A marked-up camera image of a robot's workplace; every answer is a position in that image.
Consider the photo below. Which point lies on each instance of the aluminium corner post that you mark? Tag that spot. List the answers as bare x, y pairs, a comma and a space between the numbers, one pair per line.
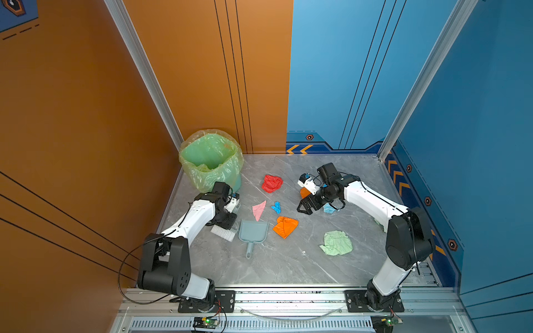
446, 39
131, 39

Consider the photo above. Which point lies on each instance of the red crumpled paper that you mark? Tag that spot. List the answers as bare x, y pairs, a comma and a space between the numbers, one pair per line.
272, 183

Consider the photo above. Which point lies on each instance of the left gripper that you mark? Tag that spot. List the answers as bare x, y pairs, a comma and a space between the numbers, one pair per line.
229, 224

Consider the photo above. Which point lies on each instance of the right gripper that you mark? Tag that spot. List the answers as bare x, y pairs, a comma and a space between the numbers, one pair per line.
304, 202

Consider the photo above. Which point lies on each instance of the small green paper scrap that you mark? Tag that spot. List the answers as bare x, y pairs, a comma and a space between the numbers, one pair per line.
379, 224

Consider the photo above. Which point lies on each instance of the right circuit board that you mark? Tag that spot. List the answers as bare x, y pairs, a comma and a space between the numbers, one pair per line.
385, 324

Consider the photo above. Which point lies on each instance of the right aluminium corner post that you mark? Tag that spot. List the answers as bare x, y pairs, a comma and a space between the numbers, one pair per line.
446, 39

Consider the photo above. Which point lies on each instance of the light blue paper scrap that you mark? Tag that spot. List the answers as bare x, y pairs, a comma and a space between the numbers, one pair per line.
329, 209

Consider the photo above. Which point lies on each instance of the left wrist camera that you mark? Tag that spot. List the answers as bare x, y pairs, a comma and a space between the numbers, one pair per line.
234, 205

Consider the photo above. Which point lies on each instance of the small blue paper scrap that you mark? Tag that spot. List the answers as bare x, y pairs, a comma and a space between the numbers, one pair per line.
277, 208

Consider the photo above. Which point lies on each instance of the orange crumpled paper near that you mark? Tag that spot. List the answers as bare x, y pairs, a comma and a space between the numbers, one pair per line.
285, 226

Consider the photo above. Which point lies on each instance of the pink paper scrap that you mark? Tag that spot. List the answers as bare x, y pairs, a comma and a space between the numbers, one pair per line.
257, 210

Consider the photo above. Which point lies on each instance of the teal dustpan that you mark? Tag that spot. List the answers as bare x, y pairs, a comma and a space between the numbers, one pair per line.
251, 233

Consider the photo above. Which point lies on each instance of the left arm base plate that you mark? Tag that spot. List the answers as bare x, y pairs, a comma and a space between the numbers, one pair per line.
222, 298

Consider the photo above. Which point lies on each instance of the green trash bin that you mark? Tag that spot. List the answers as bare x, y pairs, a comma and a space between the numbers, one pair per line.
235, 181

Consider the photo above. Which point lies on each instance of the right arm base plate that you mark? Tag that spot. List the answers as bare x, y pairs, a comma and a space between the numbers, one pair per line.
373, 301

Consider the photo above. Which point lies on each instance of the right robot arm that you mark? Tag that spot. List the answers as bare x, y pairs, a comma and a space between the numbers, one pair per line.
409, 239

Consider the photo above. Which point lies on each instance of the large green crumpled paper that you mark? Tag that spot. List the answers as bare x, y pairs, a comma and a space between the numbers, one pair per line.
336, 243

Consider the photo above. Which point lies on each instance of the orange crumpled paper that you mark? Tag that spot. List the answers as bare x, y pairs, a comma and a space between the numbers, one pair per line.
285, 226
304, 192

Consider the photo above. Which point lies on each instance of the aluminium frame rail front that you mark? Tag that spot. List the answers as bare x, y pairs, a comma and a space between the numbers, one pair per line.
291, 308

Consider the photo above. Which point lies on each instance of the left aluminium corner post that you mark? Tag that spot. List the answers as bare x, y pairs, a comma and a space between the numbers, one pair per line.
131, 39

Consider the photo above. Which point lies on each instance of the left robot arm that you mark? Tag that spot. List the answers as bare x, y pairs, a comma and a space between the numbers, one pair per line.
165, 265

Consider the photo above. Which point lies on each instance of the circuit board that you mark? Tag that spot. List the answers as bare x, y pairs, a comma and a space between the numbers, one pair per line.
385, 324
205, 324

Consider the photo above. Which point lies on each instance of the orange crumpled paper far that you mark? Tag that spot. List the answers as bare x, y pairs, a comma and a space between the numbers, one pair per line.
304, 192

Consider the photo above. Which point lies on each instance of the left circuit board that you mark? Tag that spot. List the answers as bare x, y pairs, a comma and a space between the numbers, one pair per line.
205, 324

